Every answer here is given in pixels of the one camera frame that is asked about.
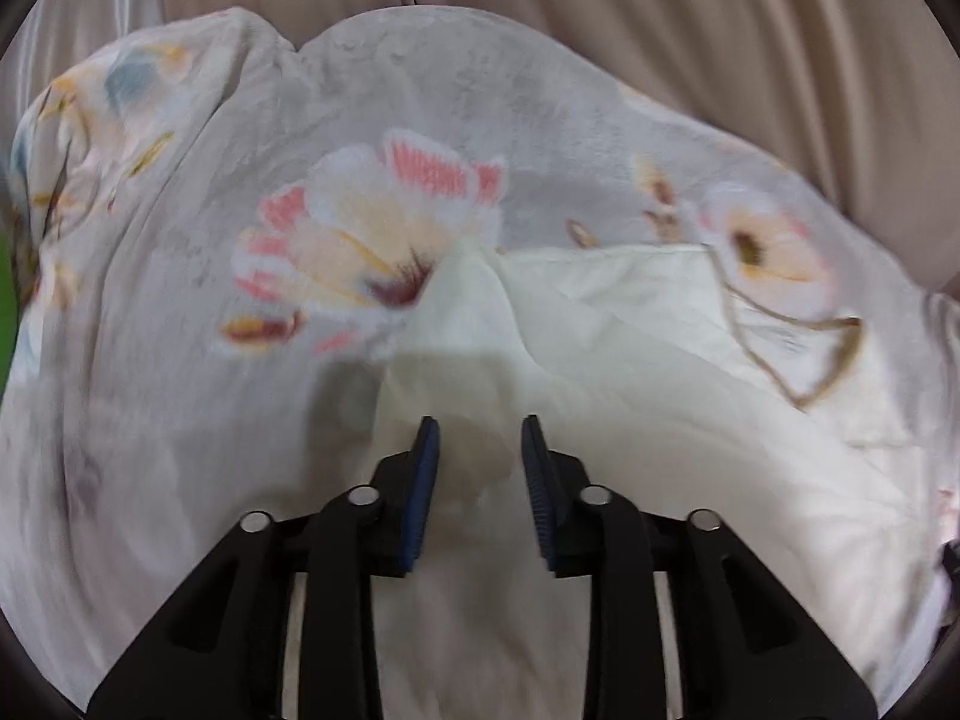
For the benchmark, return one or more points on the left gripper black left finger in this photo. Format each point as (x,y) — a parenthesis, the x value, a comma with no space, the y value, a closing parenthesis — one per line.
(379,527)

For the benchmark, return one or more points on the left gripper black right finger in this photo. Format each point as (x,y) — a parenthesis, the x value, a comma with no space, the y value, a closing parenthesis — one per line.
(583,528)

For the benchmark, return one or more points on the cream quilted jacket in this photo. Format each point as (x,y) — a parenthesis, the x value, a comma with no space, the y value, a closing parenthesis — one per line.
(677,393)

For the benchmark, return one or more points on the grey floral blanket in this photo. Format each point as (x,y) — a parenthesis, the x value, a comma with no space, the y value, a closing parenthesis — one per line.
(219,237)

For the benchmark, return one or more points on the green object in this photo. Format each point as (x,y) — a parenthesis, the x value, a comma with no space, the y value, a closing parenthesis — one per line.
(8,311)

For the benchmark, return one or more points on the beige curtain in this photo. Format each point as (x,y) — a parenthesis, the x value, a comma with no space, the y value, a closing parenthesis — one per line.
(860,96)

